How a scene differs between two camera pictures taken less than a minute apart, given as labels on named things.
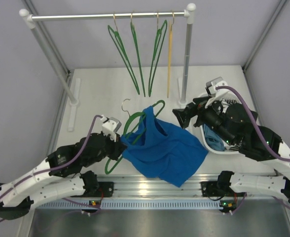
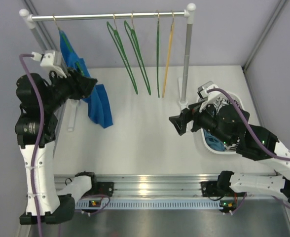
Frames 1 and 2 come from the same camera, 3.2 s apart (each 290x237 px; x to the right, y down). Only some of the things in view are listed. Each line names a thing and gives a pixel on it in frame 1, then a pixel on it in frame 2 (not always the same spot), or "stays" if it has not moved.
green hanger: (119, 160) → (76, 63)
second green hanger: (120, 42) stays
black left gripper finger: (122, 145) → (88, 83)
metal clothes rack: (70, 87) stays
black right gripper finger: (184, 118) → (181, 125)
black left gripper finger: (115, 154) → (83, 92)
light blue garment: (212, 138) stays
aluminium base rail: (134, 186) stays
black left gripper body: (115, 148) → (76, 84)
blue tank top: (158, 148) → (96, 97)
